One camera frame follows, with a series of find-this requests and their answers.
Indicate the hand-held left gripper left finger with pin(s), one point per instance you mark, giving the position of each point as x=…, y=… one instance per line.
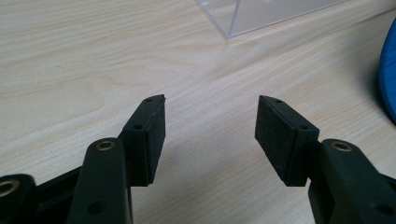
x=144, y=146

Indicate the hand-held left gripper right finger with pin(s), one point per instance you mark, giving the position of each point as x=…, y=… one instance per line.
x=285, y=143

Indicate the blue round object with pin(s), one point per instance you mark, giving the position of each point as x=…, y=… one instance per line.
x=389, y=71

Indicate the clear acrylic box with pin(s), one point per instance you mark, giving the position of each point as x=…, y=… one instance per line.
x=249, y=15

